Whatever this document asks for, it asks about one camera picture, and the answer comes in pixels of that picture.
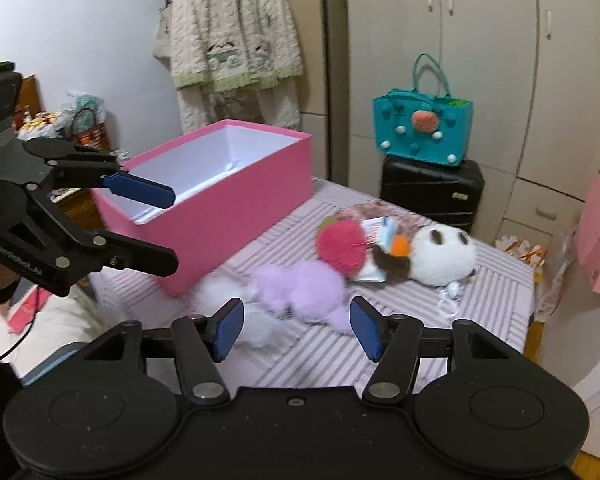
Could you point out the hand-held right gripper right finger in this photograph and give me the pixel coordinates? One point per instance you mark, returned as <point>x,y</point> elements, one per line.
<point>366,327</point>

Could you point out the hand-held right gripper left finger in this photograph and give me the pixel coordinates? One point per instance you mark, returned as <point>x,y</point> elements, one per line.
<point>228,327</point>

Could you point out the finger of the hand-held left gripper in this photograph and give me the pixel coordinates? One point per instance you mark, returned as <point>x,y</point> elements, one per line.
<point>145,260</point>
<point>140,191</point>

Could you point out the white fluffy plush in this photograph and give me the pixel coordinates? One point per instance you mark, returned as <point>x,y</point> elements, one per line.
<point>262,329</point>

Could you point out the purple plush toy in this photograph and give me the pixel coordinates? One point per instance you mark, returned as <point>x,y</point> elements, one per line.
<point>305,290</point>

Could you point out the red fluffy plush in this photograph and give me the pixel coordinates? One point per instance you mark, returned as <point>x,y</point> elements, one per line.
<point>340,247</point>

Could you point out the pink cardboard box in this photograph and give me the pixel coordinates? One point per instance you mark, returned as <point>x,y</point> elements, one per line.
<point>220,220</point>

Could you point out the orange ball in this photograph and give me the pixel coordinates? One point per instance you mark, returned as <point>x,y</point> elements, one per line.
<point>401,246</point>

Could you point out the floral cloth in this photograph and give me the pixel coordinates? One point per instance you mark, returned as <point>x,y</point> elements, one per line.
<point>411,222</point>

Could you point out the white panda plush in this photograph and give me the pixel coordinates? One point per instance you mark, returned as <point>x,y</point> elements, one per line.
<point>440,260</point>

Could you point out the white bedding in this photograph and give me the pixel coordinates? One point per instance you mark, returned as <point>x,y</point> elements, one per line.
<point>65,325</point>

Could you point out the striped bed sheet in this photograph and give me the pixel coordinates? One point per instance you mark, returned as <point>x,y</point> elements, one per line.
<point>490,300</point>

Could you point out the pink card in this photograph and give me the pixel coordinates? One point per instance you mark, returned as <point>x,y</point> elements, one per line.
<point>27,312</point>

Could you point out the beige hanging garment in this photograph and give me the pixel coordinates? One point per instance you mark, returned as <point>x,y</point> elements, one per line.
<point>240,107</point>

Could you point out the grey blue container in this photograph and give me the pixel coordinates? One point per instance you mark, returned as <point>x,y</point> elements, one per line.
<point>50,362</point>

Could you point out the black suitcase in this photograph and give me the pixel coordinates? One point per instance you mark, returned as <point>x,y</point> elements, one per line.
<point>430,190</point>

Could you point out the gold ribbon gift bag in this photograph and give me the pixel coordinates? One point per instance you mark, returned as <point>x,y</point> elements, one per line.
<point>522,252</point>

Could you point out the clear plastic wrap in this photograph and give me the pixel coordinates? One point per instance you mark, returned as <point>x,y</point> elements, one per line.
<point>555,280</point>

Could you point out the teal felt tote bag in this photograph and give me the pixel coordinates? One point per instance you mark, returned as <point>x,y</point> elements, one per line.
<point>395,132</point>

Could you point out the beige wardrobe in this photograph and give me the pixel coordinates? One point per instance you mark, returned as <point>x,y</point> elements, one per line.
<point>500,85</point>

